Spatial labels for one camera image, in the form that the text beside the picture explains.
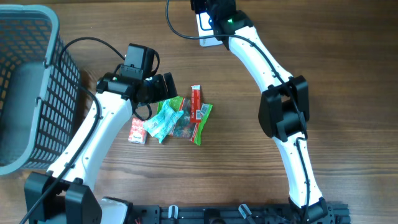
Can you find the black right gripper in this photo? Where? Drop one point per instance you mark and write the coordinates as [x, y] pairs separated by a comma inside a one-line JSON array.
[[198, 6]]

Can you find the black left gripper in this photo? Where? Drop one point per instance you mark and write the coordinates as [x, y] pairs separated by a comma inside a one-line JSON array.
[[162, 93]]

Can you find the red snack bar wrapper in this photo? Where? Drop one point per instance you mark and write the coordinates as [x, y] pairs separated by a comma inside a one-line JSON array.
[[195, 114]]

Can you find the teal white tissue pack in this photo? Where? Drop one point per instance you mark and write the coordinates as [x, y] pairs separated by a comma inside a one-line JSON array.
[[162, 123]]

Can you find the green candy bag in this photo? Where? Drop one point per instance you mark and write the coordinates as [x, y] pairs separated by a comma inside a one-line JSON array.
[[184, 128]]

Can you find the red white small box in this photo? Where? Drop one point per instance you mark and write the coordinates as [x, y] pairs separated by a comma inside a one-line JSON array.
[[137, 133]]

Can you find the grey plastic shopping basket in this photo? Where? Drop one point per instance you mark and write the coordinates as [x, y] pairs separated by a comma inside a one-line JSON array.
[[39, 95]]

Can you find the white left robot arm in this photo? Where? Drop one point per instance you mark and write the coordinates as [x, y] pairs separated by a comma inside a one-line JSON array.
[[64, 194]]

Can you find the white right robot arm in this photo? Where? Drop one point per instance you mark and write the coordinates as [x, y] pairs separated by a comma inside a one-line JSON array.
[[284, 106]]

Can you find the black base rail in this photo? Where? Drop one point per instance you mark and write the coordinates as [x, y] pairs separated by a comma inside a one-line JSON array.
[[268, 214]]

